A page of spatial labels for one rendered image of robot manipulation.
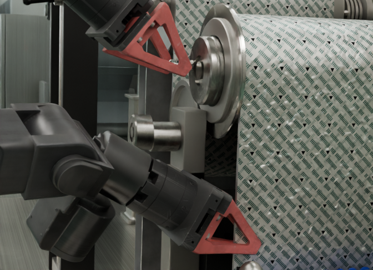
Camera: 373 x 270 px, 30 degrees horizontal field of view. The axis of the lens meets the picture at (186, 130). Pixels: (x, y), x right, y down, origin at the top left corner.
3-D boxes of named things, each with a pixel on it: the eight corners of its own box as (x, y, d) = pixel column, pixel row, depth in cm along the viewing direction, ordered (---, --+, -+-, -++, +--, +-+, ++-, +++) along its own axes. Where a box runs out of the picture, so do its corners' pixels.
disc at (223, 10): (190, 119, 85) (200, -4, 81) (193, 119, 85) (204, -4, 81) (233, 155, 71) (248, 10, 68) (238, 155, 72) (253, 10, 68)
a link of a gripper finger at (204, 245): (250, 284, 71) (176, 243, 68) (225, 263, 78) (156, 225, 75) (283, 226, 71) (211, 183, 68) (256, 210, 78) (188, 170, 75)
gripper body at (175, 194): (195, 255, 66) (130, 220, 64) (165, 228, 76) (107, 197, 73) (230, 196, 66) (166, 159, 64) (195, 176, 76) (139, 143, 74)
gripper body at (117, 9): (117, 45, 70) (61, -6, 67) (96, 44, 79) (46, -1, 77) (158, -4, 70) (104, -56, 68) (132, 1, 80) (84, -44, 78)
